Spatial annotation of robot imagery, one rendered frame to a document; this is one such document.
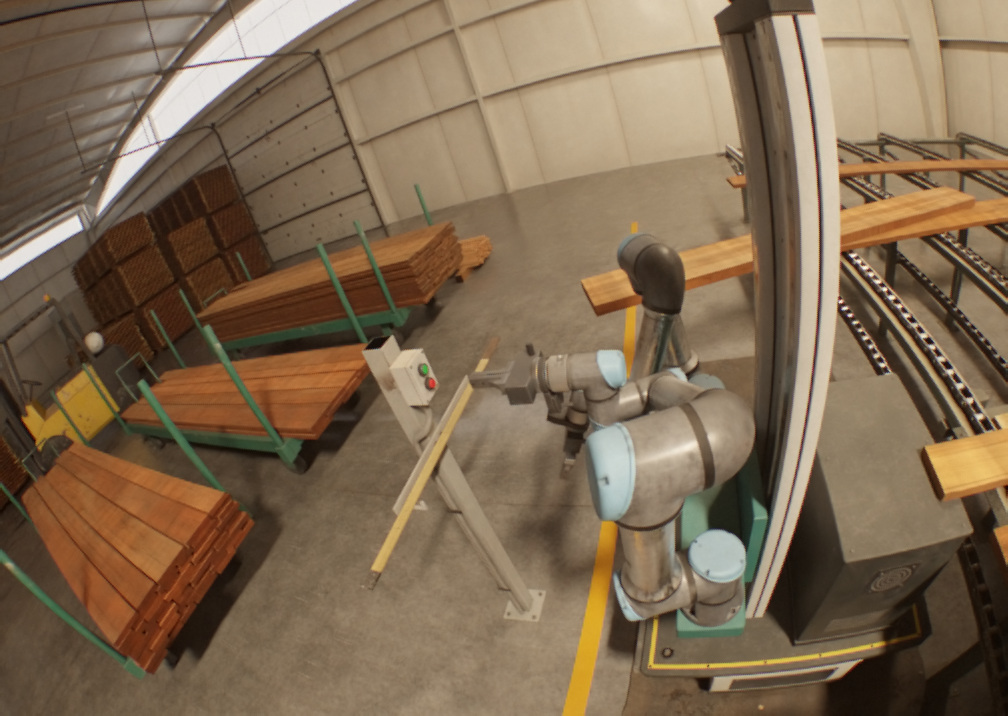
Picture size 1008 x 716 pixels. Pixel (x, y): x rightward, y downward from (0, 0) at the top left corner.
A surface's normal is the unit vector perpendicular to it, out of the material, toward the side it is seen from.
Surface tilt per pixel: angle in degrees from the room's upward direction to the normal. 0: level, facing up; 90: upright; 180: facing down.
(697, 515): 0
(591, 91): 86
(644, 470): 49
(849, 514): 0
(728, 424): 36
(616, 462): 28
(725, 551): 8
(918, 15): 90
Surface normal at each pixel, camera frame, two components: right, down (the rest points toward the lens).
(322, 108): -0.27, 0.54
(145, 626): 0.92, -0.11
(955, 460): -0.29, -0.83
